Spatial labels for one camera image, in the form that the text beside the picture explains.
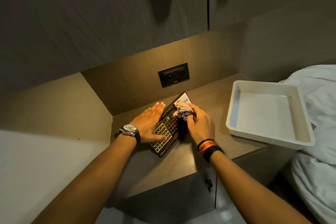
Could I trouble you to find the person's left hand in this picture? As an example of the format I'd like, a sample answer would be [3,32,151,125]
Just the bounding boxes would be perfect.
[129,102,167,144]

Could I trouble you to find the person's right hand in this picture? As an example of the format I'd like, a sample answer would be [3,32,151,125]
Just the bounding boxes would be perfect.
[184,103,216,146]

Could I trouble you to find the pinkish cleaning cloth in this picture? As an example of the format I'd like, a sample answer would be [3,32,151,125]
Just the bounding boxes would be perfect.
[175,101,195,121]

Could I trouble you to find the person's right forearm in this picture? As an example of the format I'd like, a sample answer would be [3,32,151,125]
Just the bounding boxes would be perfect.
[210,150,313,224]

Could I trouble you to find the person's left forearm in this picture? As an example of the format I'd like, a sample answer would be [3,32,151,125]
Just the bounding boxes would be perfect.
[32,134,137,224]

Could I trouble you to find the brown wooden bedside cabinet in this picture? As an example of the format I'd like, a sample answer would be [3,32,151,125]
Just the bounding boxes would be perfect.
[105,73,294,224]

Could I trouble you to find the black wristband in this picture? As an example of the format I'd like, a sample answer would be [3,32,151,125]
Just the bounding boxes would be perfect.
[202,145,225,163]

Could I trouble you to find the white square plastic tray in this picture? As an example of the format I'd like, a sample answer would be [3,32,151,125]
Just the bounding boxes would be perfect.
[226,80,316,150]

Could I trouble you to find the white bed duvet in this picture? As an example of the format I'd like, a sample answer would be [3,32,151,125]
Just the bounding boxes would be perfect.
[278,64,336,224]

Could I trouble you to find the silver wristwatch with black strap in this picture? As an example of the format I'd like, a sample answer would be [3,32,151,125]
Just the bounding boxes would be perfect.
[115,124,141,145]

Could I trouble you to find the orange and yellow thread bracelets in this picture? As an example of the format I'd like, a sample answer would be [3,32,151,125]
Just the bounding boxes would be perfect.
[197,139,218,155]

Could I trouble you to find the black wall socket plate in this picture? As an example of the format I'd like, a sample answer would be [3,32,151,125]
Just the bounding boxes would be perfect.
[158,63,190,88]

